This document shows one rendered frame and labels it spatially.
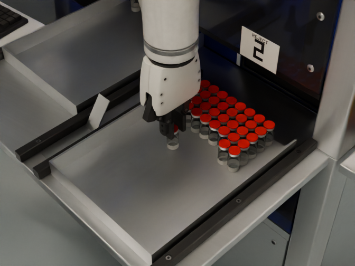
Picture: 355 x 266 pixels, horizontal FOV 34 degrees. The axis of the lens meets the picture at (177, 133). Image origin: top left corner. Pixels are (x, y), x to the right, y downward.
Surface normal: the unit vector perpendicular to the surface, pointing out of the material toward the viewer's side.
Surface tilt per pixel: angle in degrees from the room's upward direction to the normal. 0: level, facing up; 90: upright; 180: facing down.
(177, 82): 91
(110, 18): 0
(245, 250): 90
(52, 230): 0
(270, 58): 90
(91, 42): 0
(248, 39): 90
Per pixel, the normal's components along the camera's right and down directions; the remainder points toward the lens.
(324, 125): -0.72, 0.49
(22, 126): 0.00, -0.71
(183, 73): 0.71, 0.50
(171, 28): 0.07, 0.70
